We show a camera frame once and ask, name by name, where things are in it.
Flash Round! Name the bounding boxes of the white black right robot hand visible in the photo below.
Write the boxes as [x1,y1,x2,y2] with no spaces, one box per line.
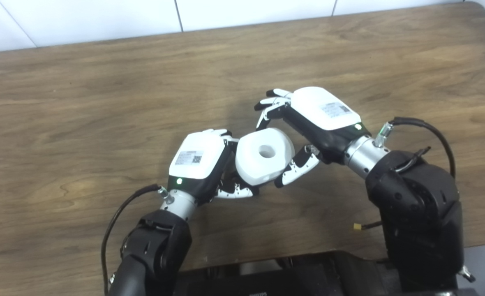
[254,86,370,189]

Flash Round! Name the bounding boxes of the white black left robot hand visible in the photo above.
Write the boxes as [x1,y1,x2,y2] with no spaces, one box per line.
[168,129,263,204]

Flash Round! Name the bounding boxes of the round white piece with holes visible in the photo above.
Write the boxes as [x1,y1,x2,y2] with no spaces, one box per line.
[235,127,296,186]

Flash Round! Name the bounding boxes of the black robot torso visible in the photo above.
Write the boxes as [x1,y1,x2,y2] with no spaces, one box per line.
[173,250,485,296]

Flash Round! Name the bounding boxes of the thin black right arm wire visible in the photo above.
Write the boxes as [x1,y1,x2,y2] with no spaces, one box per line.
[395,147,431,171]

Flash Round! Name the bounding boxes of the thick black left wrist cable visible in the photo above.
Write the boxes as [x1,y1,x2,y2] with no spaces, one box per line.
[101,184,173,296]

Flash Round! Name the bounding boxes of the thick black wrist cable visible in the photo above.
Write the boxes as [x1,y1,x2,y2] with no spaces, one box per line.
[374,117,457,179]
[101,184,173,296]

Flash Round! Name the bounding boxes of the thick black right wrist cable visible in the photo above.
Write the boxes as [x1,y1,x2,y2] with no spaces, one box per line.
[374,117,457,179]

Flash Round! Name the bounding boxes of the yellow connector with black wire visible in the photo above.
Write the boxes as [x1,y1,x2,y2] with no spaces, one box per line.
[353,221,383,231]

